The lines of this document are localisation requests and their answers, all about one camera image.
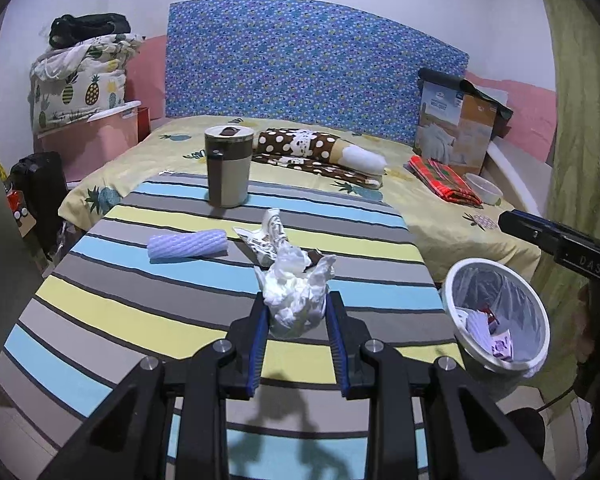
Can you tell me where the white tissue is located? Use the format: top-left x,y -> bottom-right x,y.
254,242 -> 338,338

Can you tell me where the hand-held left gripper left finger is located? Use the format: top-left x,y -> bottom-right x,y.
37,290 -> 272,480

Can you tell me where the black bag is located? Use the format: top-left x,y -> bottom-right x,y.
48,12 -> 132,48

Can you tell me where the striped table cloth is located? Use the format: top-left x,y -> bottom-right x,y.
0,172 -> 468,480

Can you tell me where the red plaid cloth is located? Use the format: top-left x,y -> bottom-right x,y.
408,156 -> 483,207

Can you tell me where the pink storage box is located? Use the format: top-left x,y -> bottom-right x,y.
35,101 -> 143,183

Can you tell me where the black suitcase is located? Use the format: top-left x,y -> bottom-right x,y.
10,151 -> 66,261

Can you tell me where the white bin with clear liner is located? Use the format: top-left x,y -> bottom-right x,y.
441,258 -> 551,378

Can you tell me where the crumpled snack wrapper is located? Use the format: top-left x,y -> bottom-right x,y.
232,208 -> 323,273

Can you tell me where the purple drink carton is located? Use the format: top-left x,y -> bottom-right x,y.
489,329 -> 515,361

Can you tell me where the yellow pineapple bed sheet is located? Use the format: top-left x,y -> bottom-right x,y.
57,115 -> 543,281

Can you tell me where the red white juice carton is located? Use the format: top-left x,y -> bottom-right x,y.
462,310 -> 501,353

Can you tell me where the person's right hand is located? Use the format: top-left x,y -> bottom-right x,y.
574,284 -> 600,401

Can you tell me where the white bowl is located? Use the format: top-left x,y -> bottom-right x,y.
464,173 -> 502,206

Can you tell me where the brown beige travel mug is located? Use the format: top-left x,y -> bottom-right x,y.
203,125 -> 255,208

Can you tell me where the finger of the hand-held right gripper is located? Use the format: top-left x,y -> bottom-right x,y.
498,210 -> 563,257

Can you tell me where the printed cardboard box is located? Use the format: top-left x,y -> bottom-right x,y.
414,67 -> 514,173

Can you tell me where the green curtain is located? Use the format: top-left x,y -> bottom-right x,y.
527,0 -> 600,411

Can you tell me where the blue floral headboard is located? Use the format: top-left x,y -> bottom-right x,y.
165,0 -> 470,148

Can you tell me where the pineapple print quilt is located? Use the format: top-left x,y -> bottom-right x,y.
29,33 -> 146,133

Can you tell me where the grey cabinet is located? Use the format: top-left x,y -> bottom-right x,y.
0,165 -> 46,376

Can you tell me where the white bed frame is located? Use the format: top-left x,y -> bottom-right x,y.
482,140 -> 553,216

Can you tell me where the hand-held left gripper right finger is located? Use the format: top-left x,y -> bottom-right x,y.
326,290 -> 556,480

